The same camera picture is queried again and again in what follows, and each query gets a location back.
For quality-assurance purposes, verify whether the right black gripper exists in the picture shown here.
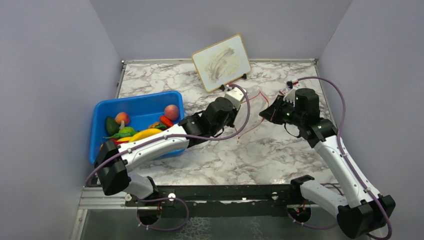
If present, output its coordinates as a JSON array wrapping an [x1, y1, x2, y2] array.
[[260, 95, 305, 127]]

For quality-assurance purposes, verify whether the clear zip top bag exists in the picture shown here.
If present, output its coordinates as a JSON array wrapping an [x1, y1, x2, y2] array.
[[234, 88, 270, 143]]

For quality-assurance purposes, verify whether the green chili pepper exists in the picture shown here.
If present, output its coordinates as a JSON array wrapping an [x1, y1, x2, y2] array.
[[104, 131, 139, 139]]

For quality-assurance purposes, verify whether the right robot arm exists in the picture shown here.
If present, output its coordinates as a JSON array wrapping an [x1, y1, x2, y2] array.
[[259, 88, 396, 239]]

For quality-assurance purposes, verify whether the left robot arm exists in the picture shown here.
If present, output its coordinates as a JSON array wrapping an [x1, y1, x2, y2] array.
[[94, 94, 244, 196]]

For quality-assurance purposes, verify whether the small red card box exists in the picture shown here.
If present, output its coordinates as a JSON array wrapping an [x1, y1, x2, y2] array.
[[279, 88, 291, 96]]

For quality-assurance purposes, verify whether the peach at bin back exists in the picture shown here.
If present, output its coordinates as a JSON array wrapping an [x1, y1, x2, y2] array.
[[163, 104, 180, 121]]

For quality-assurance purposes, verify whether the peach at bin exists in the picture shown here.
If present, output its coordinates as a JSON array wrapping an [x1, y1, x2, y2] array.
[[114, 112, 131, 126], [163, 104, 180, 121]]

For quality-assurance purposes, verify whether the single yellow banana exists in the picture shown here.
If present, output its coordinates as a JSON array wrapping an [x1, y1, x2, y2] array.
[[128, 128, 162, 143]]

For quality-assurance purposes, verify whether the blue plastic bin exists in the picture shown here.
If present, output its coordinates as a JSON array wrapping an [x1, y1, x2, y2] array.
[[89, 90, 185, 164]]

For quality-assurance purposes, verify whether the light green vegetable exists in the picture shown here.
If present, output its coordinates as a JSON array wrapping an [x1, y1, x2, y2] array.
[[119, 126, 135, 134]]

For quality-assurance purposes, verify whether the peach at bin left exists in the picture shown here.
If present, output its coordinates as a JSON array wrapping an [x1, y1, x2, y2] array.
[[114, 112, 131, 126]]

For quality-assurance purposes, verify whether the red chili pepper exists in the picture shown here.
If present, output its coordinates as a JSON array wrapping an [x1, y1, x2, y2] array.
[[109, 138, 124, 146]]

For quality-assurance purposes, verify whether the dark green avocado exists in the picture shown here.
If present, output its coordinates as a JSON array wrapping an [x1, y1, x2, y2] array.
[[104, 116, 120, 137]]

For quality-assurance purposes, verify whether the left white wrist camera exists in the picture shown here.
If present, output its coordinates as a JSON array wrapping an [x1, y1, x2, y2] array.
[[224, 87, 246, 111]]

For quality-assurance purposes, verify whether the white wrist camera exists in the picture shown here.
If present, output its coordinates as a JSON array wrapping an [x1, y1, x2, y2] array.
[[224, 87, 246, 111], [283, 88, 297, 106]]

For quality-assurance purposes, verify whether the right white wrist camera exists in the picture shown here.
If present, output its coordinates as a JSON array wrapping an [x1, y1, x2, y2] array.
[[283, 88, 297, 106]]

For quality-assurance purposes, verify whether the whiteboard with yellow frame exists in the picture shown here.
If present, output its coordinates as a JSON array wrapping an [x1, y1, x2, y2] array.
[[191, 34, 252, 92]]

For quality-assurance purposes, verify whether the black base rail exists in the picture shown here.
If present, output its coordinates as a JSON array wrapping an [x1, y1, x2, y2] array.
[[118, 184, 311, 220]]

